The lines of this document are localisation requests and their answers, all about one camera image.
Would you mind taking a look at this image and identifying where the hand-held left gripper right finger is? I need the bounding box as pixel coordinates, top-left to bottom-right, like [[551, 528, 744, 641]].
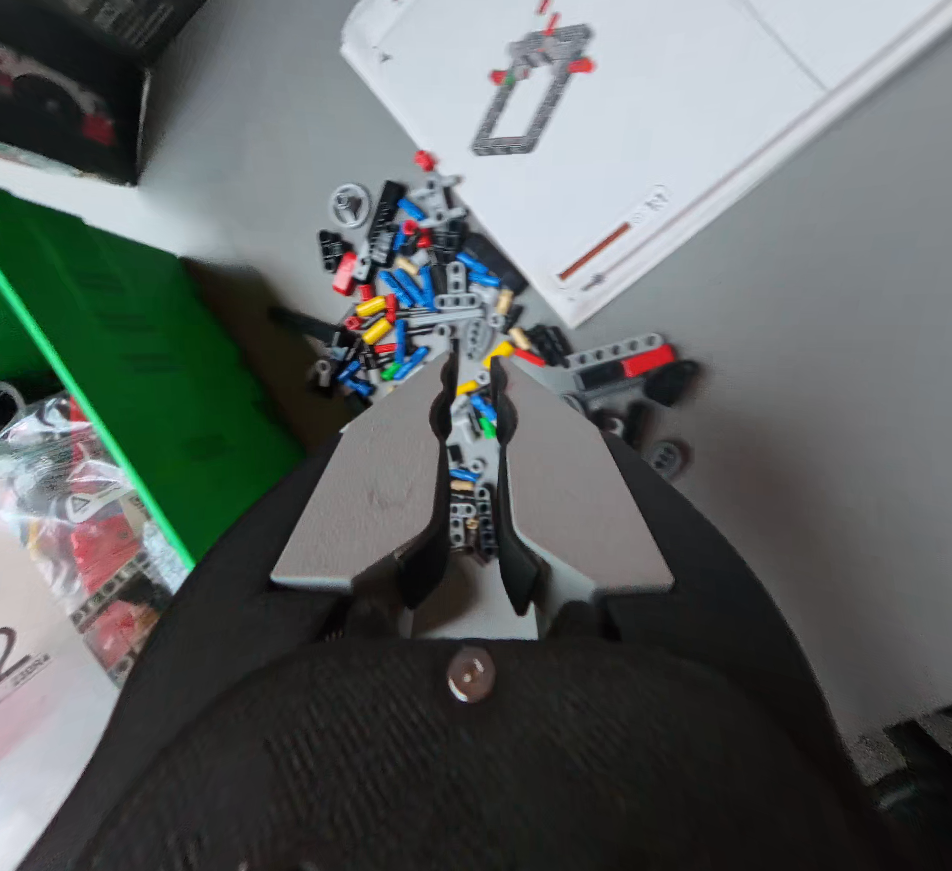
[[489, 356, 675, 617]]

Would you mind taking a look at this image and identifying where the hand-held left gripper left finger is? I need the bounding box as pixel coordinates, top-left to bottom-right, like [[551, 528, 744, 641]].
[[270, 352, 460, 606]]

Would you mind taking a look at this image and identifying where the pile of lego pieces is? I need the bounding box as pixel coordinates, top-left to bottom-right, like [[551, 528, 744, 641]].
[[268, 150, 702, 561]]

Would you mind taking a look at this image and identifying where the clear bag of lego parts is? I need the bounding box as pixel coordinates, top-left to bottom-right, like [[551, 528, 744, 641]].
[[0, 384, 192, 691]]

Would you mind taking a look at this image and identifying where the lego instruction booklet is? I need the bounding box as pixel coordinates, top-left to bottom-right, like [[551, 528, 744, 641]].
[[341, 0, 952, 329]]

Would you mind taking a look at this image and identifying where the green plastic bin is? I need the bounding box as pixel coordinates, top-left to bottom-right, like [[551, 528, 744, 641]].
[[0, 190, 307, 569]]

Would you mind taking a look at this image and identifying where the white paper parts bag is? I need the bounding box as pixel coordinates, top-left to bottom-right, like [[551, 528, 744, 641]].
[[0, 522, 125, 842]]

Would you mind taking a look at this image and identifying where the narrow black cardboard box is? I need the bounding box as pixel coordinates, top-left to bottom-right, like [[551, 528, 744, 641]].
[[0, 8, 155, 186]]

